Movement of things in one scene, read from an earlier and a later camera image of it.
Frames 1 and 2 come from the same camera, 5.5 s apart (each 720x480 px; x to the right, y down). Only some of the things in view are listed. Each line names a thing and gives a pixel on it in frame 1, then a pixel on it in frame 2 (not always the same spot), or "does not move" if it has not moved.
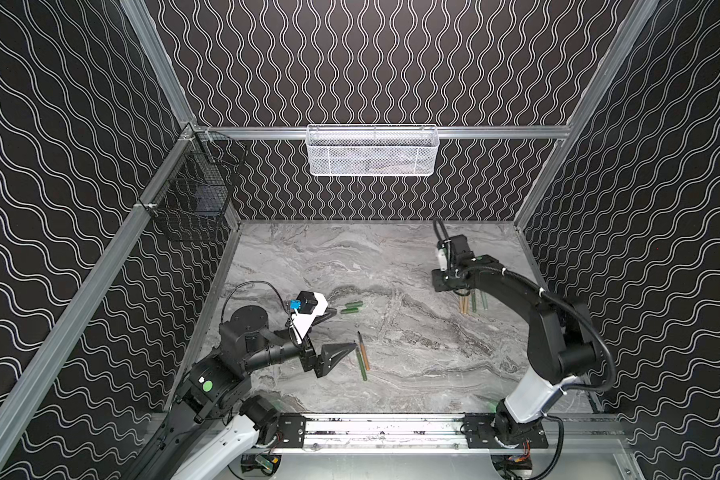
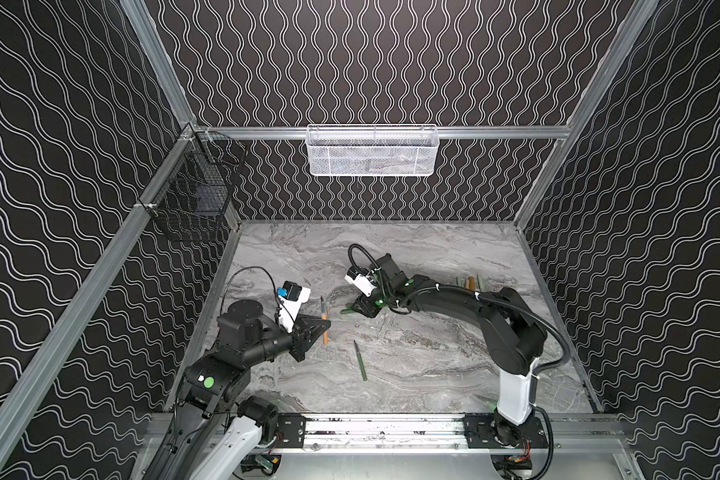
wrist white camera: x=302 y=322 → x=290 y=302
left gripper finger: x=331 y=354 → x=310 y=330
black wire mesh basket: x=190 y=198 does not move
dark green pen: x=361 y=364 does not move
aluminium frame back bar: x=300 y=132 does not move
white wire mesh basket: x=336 y=150 does not move
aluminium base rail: x=440 y=432 does not move
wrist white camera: x=442 y=260 → x=362 y=283
